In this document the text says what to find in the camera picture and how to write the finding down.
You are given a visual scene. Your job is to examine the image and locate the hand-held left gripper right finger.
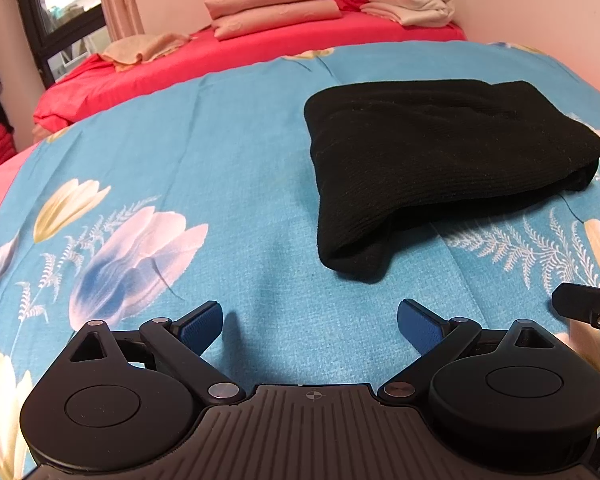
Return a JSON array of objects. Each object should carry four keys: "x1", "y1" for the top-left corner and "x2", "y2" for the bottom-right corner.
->
[{"x1": 378, "y1": 298, "x2": 571, "y2": 405}]

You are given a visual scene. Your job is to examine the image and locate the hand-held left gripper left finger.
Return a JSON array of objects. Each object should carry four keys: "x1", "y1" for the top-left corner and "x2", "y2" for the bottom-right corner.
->
[{"x1": 69, "y1": 301, "x2": 247, "y2": 405}]

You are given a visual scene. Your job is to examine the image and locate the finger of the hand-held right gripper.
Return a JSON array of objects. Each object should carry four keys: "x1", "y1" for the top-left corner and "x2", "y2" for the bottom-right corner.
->
[{"x1": 551, "y1": 283, "x2": 600, "y2": 331}]

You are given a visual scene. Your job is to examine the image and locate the black pants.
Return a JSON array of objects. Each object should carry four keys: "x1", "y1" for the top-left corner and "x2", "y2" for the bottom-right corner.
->
[{"x1": 304, "y1": 79, "x2": 600, "y2": 285}]

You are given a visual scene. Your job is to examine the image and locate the blue floral blanket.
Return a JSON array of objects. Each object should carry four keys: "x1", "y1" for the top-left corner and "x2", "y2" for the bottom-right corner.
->
[{"x1": 0, "y1": 42, "x2": 600, "y2": 480}]

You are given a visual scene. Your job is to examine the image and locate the red bed sheet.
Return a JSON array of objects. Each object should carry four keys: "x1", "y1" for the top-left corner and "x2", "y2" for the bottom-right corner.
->
[{"x1": 0, "y1": 10, "x2": 467, "y2": 251}]

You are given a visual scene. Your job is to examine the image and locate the beige crumpled cloth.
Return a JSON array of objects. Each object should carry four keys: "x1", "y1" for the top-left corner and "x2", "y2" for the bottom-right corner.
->
[{"x1": 100, "y1": 32, "x2": 193, "y2": 73}]

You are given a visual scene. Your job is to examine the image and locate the white folded blanket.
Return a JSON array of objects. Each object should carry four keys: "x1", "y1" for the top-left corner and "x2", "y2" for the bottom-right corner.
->
[{"x1": 360, "y1": 0, "x2": 456, "y2": 28}]

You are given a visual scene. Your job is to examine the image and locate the black framed window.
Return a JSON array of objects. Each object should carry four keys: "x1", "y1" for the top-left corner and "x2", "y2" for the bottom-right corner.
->
[{"x1": 12, "y1": 0, "x2": 106, "y2": 88}]

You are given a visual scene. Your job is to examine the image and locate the pink patterned curtain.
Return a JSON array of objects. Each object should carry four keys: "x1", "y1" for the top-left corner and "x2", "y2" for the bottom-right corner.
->
[{"x1": 94, "y1": 0, "x2": 146, "y2": 43}]

